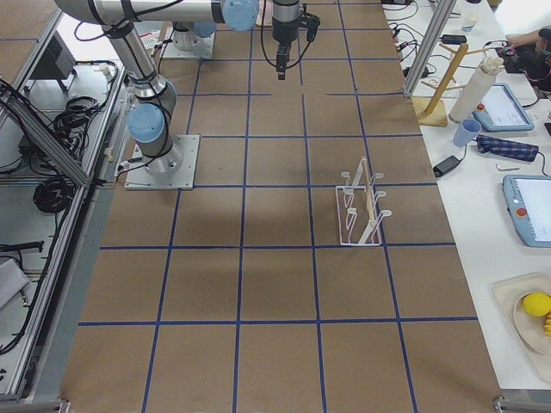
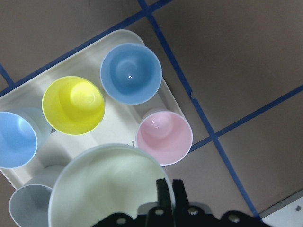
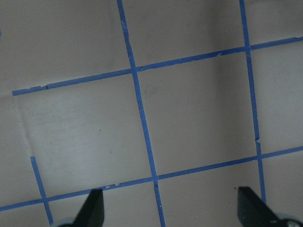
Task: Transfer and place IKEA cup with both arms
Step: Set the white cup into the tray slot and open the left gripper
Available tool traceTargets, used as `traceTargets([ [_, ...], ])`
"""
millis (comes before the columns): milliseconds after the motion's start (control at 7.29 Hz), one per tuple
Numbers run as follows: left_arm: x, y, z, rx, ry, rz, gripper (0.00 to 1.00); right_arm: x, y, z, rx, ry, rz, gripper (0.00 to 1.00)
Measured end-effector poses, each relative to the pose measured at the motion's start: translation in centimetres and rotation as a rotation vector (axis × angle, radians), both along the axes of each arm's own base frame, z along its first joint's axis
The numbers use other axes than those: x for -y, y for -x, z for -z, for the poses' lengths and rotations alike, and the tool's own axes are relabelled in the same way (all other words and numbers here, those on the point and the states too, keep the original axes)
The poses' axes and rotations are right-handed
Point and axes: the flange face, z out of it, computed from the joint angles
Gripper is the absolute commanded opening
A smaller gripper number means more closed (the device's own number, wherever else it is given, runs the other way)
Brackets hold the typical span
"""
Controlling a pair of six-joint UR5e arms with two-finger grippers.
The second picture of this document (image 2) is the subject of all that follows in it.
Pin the blue plastic cup far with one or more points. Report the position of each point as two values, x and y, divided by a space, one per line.
131 73

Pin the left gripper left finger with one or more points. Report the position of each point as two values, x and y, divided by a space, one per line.
157 214

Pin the white plastic cup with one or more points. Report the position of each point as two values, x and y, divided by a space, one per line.
101 181

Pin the grey plastic cup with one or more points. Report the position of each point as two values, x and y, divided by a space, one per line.
28 205

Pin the light blue cup near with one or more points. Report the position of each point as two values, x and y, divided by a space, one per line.
22 133

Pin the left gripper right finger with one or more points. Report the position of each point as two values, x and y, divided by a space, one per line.
199 215

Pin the pink plastic cup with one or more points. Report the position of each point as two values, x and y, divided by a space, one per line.
165 135

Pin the yellow plastic cup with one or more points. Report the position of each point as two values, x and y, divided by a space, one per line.
73 105

